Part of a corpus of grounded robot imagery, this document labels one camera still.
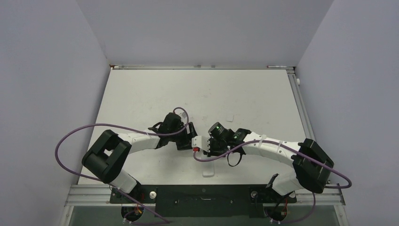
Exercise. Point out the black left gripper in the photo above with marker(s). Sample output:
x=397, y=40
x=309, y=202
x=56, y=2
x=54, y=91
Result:
x=186, y=143

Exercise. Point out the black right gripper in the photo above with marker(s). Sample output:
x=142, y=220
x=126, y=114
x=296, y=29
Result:
x=212, y=152

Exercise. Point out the white air conditioner remote control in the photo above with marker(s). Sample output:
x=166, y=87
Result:
x=208, y=169

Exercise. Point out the white battery compartment cover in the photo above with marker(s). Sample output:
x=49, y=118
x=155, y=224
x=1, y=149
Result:
x=230, y=118

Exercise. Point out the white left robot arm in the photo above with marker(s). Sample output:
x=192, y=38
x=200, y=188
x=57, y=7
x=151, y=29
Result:
x=106, y=157

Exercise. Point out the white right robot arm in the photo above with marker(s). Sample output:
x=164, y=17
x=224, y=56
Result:
x=305, y=158

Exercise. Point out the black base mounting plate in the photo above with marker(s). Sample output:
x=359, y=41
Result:
x=172, y=201

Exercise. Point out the aluminium frame rail back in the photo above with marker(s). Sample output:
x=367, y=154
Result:
x=200, y=67

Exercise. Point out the aluminium frame rail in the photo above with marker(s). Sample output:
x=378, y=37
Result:
x=200, y=67
x=300, y=105

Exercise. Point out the aluminium frame rail right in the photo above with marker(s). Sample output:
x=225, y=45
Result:
x=300, y=105

